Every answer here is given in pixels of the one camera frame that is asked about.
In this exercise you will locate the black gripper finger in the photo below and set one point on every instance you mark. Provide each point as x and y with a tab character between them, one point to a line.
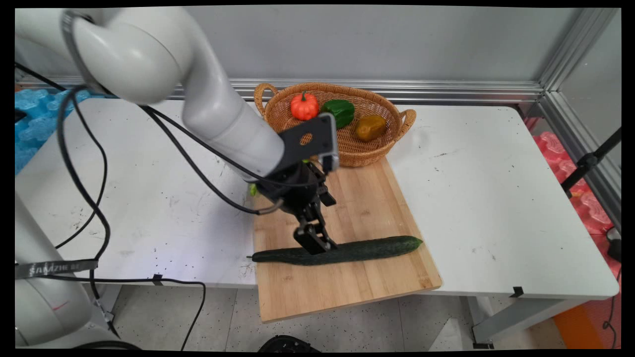
327	198
315	235

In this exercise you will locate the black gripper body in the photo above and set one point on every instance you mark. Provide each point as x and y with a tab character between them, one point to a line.
295	191

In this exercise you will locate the long dark green cucumber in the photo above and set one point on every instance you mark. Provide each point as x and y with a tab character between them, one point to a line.
377	248

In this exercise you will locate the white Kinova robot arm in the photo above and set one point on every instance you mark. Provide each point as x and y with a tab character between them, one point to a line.
223	114

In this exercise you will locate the wooden cutting board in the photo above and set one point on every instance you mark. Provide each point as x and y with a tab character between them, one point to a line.
367	208

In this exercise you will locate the green celery bunch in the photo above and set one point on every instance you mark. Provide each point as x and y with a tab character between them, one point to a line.
253	189

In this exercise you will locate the woven wicker basket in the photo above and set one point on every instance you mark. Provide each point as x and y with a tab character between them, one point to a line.
372	148

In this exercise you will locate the olive brown potato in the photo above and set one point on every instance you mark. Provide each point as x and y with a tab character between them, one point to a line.
371	128

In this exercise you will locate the small orange pumpkin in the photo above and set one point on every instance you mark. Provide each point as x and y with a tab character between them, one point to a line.
303	107

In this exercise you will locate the green bell pepper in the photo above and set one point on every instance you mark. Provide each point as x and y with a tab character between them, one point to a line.
341	109

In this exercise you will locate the round black object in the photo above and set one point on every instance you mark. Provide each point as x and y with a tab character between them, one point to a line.
287	344

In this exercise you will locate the black tape piece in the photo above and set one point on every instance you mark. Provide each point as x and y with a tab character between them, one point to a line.
517	292
157	278

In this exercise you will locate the grey metal table leg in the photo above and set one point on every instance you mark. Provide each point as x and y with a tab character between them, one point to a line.
516	317
106	302

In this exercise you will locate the pink foam mat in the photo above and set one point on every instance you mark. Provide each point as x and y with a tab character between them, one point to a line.
555	148

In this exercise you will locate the black tripod stand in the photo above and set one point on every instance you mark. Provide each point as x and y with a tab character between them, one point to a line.
588	161

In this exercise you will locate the orange floor mat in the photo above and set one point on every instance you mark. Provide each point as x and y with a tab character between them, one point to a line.
575	325

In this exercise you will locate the small black device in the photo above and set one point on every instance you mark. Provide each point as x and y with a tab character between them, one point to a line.
615	248

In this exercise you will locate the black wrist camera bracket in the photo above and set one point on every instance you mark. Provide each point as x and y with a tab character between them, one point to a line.
310	141

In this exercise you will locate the horizontal aluminium frame rail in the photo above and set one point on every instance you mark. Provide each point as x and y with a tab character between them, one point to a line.
446	90

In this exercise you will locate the angled aluminium frame post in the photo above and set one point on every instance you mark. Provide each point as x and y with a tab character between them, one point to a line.
570	54

